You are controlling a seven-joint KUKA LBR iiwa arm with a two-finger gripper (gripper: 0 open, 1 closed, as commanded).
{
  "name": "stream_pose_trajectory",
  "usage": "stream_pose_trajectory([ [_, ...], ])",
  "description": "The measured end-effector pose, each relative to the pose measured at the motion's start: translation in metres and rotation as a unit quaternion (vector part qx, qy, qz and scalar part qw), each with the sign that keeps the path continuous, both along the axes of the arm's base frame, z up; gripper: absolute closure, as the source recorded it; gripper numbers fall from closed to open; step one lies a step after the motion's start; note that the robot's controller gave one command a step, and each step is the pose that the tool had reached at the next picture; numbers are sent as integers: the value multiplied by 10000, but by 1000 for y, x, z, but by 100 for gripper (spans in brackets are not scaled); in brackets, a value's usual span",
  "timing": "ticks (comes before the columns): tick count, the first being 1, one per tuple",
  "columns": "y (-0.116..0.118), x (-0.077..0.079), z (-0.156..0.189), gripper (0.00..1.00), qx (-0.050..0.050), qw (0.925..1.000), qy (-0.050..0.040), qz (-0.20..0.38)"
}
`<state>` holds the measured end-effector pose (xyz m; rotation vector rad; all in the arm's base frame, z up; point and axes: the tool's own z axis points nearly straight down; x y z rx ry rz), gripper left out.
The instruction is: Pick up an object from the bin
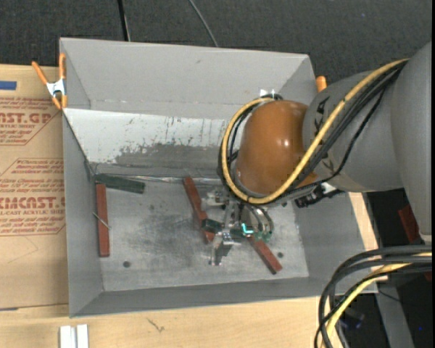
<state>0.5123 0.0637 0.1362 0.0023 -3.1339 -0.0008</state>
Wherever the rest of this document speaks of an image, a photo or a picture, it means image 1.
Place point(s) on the black cylinder on white bracket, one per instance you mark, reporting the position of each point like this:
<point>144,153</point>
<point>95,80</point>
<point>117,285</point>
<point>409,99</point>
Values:
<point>311,196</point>

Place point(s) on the dark green flat block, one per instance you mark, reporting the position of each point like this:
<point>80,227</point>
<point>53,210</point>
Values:
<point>121,184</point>

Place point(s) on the grey metal bin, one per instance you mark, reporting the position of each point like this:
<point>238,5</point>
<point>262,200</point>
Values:
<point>159,85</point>

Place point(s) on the brown cardboard board red print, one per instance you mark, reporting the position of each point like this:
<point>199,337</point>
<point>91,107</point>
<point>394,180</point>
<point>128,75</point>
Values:
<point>29,180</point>

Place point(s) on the red-brown flat block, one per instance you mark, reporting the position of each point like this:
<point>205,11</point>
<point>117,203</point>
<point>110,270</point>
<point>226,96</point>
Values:
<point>266,255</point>
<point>102,219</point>
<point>195,203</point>

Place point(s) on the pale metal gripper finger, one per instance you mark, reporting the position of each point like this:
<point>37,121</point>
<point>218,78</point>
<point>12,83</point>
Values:
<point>227,238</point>
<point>215,252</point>

